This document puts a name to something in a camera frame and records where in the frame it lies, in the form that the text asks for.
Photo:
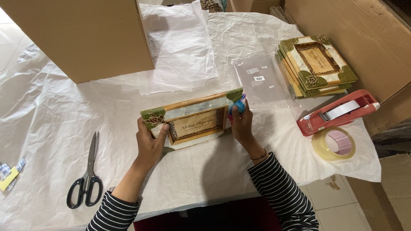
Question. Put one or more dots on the person's left hand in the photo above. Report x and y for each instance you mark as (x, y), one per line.
(147, 146)

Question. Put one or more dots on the person's right hand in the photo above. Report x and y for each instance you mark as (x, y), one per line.
(241, 126)

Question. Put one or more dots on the person's right fingers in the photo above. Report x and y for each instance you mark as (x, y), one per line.
(237, 116)

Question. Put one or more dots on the blue and pink cloth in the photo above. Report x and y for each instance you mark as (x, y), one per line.
(238, 105)

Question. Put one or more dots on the decorated wooden photo frame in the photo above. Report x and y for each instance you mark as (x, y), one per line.
(192, 123)

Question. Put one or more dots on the stack of clear plastic bags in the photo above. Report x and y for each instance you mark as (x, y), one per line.
(260, 80)

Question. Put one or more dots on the stack of white tissue paper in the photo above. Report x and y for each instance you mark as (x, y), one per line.
(179, 51)

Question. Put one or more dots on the stack of decorated photo frames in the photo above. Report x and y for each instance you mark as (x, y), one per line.
(316, 65)

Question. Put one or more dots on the red tape dispenser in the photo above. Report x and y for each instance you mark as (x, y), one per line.
(337, 112)

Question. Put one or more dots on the clear packing tape roll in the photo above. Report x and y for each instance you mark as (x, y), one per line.
(334, 144)

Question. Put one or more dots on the person's dark red lap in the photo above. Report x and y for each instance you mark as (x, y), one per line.
(208, 215)

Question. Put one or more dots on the small brown cardboard box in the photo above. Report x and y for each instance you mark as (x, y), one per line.
(253, 5)

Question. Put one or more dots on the flattened brown cardboard sheets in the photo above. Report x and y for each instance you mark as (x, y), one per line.
(369, 45)

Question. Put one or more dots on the white paper table cover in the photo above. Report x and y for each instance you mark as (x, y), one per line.
(80, 128)

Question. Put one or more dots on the large brown cardboard box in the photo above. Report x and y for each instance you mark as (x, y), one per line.
(86, 35)

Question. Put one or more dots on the yellow and white sticker sheets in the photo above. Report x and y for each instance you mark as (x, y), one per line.
(9, 175)

